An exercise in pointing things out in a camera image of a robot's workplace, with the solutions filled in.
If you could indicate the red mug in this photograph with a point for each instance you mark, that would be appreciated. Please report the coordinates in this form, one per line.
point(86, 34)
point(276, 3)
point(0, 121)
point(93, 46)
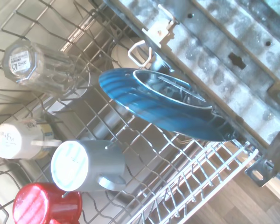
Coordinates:
point(42, 205)

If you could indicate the built-in dishwasher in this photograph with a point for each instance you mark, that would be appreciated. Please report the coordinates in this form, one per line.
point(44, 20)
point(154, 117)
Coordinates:
point(224, 58)

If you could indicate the white mug with grey print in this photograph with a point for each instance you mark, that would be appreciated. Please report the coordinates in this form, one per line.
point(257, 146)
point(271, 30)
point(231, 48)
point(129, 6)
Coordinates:
point(11, 140)

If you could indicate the blue ribbed plate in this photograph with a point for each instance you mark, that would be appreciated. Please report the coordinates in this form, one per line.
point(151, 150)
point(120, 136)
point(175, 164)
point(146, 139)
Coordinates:
point(154, 112)

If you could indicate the clear faceted glass tumbler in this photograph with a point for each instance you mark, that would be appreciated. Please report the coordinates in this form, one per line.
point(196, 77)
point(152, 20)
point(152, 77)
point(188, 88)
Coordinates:
point(37, 65)

